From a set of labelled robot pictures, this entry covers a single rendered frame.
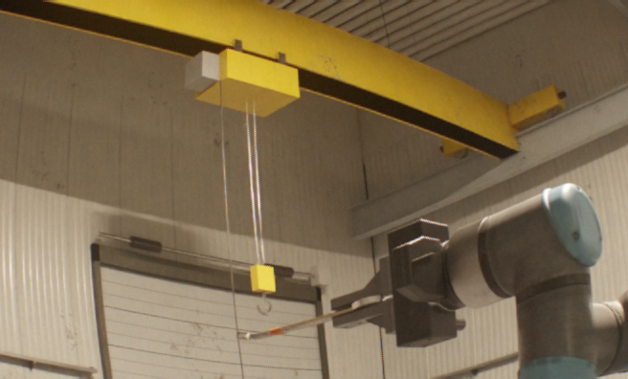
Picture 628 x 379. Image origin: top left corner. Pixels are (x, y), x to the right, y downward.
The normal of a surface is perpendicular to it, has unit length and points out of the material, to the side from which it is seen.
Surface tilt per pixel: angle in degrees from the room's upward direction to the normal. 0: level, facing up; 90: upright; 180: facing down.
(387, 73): 90
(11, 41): 90
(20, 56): 90
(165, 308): 90
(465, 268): 101
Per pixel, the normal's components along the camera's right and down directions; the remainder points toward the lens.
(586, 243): 0.67, -0.40
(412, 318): -0.73, -0.18
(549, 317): -0.46, -0.27
